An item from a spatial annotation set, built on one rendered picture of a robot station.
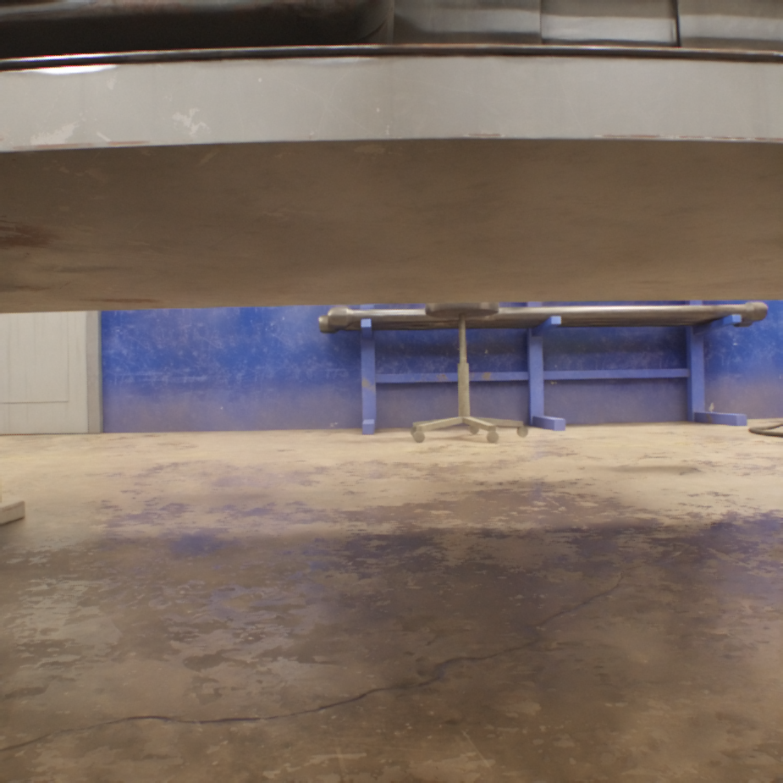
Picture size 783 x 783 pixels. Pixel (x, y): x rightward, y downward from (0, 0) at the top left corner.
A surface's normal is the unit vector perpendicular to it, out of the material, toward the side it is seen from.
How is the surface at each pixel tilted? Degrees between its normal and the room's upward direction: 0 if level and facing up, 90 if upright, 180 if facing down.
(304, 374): 90
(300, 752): 0
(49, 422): 90
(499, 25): 90
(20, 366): 90
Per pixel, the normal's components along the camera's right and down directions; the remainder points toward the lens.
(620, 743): -0.02, -1.00
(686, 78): 0.02, 0.00
